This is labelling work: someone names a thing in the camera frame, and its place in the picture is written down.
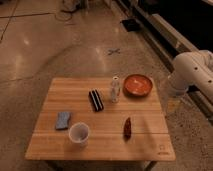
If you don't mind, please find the black floor plate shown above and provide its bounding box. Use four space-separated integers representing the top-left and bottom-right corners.
121 19 140 32

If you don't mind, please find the blue sponge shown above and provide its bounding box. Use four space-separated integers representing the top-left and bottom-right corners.
55 111 71 130

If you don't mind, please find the black striped eraser block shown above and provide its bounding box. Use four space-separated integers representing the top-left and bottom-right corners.
89 90 104 112

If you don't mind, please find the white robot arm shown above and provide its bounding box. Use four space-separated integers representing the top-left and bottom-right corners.
161 50 213 114

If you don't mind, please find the dark red pepper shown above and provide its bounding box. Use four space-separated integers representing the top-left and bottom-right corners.
124 117 131 139

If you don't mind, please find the orange ceramic bowl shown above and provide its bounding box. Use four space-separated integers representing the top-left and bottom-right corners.
123 74 153 97

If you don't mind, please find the clear plastic bottle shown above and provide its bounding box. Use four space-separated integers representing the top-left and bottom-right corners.
110 76 120 103

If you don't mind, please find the wooden folding table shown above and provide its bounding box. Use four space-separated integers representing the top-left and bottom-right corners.
25 78 176 163

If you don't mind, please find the grey cloth pile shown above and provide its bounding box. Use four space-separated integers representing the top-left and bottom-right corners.
61 0 81 12

